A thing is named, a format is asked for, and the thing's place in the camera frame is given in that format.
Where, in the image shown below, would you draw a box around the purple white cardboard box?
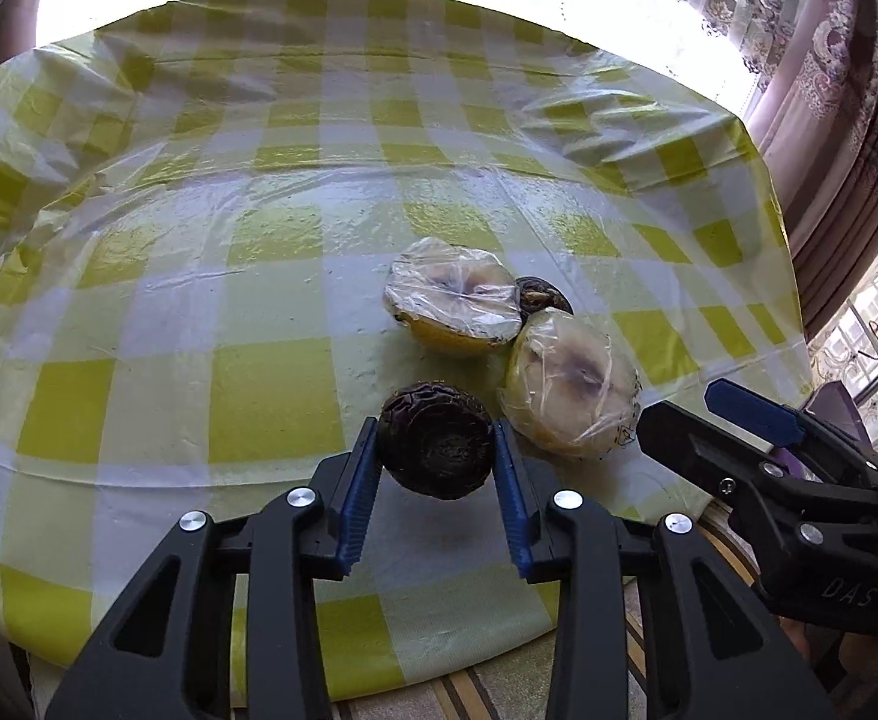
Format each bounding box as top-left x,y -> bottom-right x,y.
769,380 -> 871,481

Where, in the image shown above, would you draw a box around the dark wrinkled passion fruit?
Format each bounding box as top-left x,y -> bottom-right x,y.
375,382 -> 496,500

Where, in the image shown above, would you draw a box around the yellow half fruit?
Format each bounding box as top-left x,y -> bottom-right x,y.
382,238 -> 524,356

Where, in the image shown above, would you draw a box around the pink patterned curtain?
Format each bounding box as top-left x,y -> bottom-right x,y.
748,0 -> 878,338

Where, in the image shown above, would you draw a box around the pale half fruit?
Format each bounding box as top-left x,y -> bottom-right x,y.
499,307 -> 641,460

